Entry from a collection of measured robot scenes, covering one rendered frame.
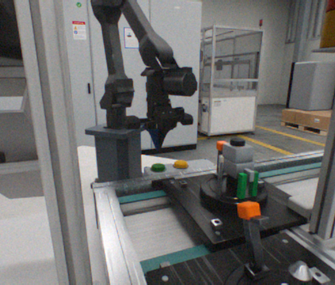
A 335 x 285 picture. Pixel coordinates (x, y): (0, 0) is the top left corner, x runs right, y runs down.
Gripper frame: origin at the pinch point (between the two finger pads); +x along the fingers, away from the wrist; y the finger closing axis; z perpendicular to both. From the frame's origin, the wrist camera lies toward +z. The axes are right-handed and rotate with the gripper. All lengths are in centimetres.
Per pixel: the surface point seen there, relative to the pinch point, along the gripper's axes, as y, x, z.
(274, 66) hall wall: 754, -50, -735
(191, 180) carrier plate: 4.7, 7.9, 11.6
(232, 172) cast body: 7.5, 1.2, 23.7
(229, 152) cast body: 7.5, -2.4, 22.1
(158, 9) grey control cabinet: 94, -102, -276
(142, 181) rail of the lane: -6.3, 9.0, 6.0
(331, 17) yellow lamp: 15.0, -25.2, 33.0
